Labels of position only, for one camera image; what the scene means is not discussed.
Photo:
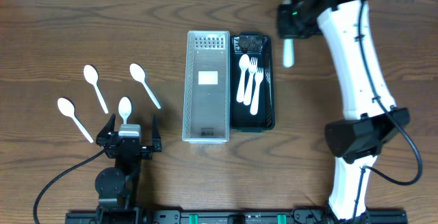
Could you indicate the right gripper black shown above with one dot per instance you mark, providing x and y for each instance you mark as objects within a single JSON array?
[{"x": 285, "y": 32}]

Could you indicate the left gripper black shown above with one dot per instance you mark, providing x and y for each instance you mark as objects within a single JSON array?
[{"x": 128, "y": 145}]

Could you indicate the pale blue plastic fork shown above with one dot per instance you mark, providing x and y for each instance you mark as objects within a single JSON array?
[{"x": 288, "y": 53}]

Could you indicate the white fork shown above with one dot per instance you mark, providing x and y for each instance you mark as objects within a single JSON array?
[
  {"x": 252, "y": 70},
  {"x": 255, "y": 100}
]

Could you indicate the white spoon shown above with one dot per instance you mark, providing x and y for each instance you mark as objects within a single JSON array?
[
  {"x": 92, "y": 77},
  {"x": 243, "y": 65},
  {"x": 138, "y": 73},
  {"x": 67, "y": 108},
  {"x": 125, "y": 109}
]

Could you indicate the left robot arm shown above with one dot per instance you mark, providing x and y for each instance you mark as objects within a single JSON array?
[{"x": 117, "y": 186}]

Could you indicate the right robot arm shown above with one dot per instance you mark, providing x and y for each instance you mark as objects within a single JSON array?
[{"x": 371, "y": 116}]

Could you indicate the black plastic basket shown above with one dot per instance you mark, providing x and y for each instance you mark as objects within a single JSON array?
[{"x": 254, "y": 46}]

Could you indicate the clear plastic basket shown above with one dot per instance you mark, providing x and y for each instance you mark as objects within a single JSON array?
[{"x": 207, "y": 89}]

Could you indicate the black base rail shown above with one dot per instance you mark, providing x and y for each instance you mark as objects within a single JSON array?
[{"x": 205, "y": 217}]

